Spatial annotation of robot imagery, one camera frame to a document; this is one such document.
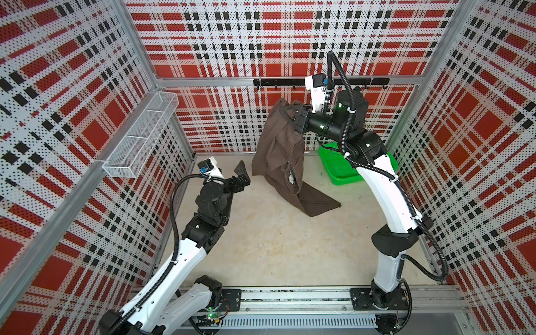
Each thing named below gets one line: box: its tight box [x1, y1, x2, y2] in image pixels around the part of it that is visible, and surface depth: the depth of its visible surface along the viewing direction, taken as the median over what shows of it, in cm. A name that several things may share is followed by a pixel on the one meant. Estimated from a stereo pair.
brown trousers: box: [251, 99, 342, 218], surface depth 65 cm
